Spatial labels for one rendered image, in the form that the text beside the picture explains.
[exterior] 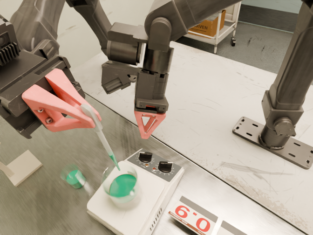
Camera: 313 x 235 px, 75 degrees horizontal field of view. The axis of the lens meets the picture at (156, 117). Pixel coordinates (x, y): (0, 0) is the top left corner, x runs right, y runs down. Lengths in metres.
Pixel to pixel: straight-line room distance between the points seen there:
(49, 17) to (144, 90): 0.21
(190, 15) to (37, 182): 0.54
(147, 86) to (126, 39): 0.10
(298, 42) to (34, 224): 0.65
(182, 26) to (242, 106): 0.41
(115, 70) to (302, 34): 0.32
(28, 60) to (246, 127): 0.54
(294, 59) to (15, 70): 0.43
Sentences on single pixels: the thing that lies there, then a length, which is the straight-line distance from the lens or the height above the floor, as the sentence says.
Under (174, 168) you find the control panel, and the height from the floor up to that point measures 0.94.
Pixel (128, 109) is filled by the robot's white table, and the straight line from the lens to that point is 0.70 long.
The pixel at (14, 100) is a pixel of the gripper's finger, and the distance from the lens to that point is 0.27.
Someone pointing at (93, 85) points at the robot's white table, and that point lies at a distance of 0.84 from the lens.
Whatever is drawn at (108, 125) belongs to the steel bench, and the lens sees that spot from 0.67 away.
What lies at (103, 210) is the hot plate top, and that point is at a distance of 0.44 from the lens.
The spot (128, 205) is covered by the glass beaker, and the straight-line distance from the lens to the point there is 0.39.
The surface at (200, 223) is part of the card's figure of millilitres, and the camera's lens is 0.48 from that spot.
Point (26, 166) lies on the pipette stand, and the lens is 0.69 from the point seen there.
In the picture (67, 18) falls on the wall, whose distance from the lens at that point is 1.86.
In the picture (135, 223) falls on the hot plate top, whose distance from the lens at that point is 0.42.
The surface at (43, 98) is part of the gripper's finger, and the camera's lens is 0.25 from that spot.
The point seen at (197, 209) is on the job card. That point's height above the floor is 0.90.
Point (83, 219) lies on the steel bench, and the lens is 0.55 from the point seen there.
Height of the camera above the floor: 1.38
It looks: 48 degrees down
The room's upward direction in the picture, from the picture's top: 8 degrees counter-clockwise
